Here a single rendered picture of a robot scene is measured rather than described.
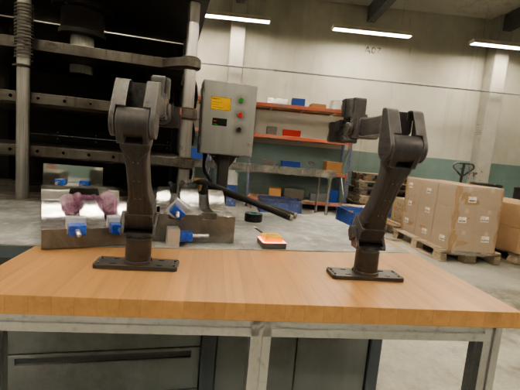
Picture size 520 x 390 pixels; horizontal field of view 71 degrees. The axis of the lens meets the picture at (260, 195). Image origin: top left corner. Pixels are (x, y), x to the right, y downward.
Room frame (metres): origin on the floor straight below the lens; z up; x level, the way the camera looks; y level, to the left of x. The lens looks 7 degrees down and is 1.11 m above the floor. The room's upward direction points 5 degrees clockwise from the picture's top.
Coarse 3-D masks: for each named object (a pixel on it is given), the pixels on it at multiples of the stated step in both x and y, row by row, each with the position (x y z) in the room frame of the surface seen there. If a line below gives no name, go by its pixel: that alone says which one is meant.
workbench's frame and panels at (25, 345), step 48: (48, 336) 1.03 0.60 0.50; (96, 336) 1.07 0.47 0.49; (144, 336) 1.10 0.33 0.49; (192, 336) 1.14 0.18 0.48; (240, 336) 1.18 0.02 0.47; (48, 384) 1.03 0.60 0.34; (96, 384) 1.07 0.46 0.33; (144, 384) 1.10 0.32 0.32; (192, 384) 1.14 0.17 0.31; (240, 384) 1.18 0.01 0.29; (288, 384) 1.23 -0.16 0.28; (336, 384) 1.28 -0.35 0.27
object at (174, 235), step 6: (168, 228) 1.07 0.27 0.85; (174, 228) 1.08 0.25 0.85; (168, 234) 1.07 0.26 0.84; (174, 234) 1.07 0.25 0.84; (180, 234) 1.08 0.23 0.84; (186, 234) 1.09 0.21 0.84; (192, 234) 1.10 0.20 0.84; (198, 234) 1.12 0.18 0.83; (204, 234) 1.13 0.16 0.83; (168, 240) 1.07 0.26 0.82; (174, 240) 1.07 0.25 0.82; (180, 240) 1.08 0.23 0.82; (186, 240) 1.09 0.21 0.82; (192, 240) 1.10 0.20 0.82; (168, 246) 1.07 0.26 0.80; (174, 246) 1.07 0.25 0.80
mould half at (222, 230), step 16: (160, 192) 1.39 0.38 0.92; (192, 192) 1.43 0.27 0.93; (208, 192) 1.45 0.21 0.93; (160, 208) 1.22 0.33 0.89; (192, 208) 1.29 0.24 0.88; (224, 208) 1.36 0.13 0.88; (160, 224) 1.12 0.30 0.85; (176, 224) 1.13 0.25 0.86; (192, 224) 1.14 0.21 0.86; (208, 224) 1.15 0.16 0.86; (224, 224) 1.17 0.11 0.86; (160, 240) 1.12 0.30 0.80; (208, 240) 1.16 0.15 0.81; (224, 240) 1.17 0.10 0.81
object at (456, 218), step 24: (408, 192) 5.33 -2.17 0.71; (432, 192) 4.72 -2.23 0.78; (456, 192) 4.26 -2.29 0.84; (480, 192) 4.25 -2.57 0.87; (504, 192) 4.29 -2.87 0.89; (408, 216) 5.22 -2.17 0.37; (432, 216) 4.64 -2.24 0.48; (456, 216) 4.22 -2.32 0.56; (480, 216) 4.25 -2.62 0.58; (432, 240) 4.56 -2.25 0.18; (456, 240) 4.23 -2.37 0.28; (480, 240) 4.26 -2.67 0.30
